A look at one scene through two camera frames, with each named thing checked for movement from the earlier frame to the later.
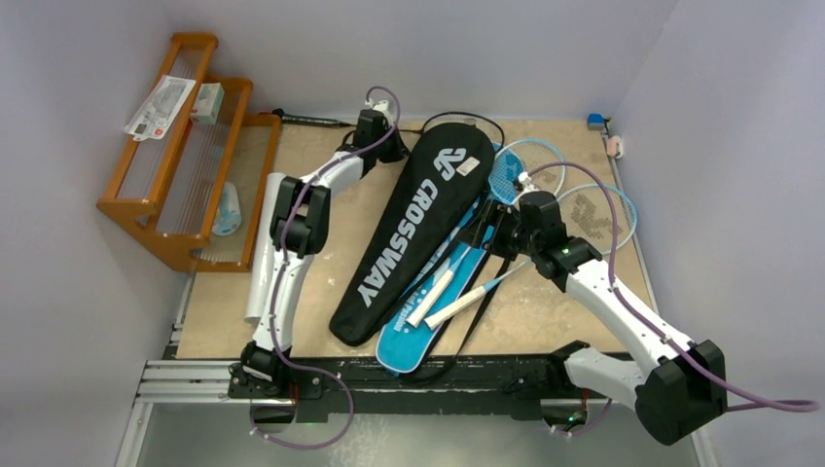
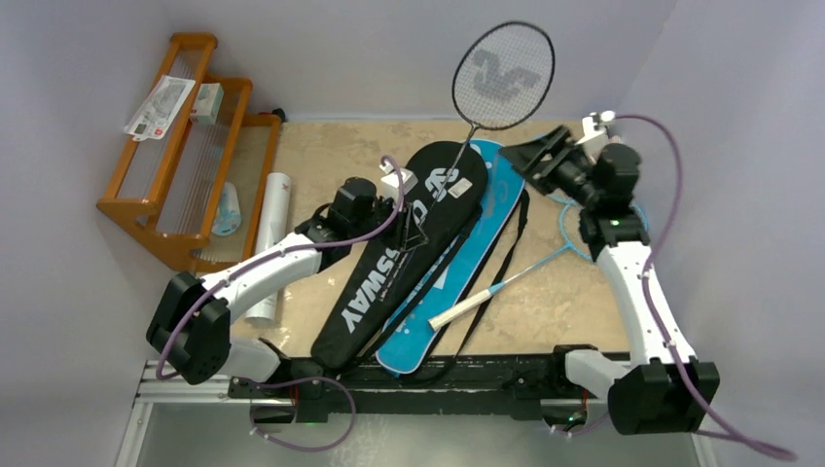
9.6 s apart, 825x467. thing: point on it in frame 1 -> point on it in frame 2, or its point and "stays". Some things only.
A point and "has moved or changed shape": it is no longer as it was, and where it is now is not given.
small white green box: (207, 103) stays
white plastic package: (157, 114) stays
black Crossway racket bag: (431, 191) has moved or changed shape
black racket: (336, 122) -> (503, 75)
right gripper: (488, 233) -> (544, 161)
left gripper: (399, 151) -> (412, 234)
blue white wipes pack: (227, 219) stays
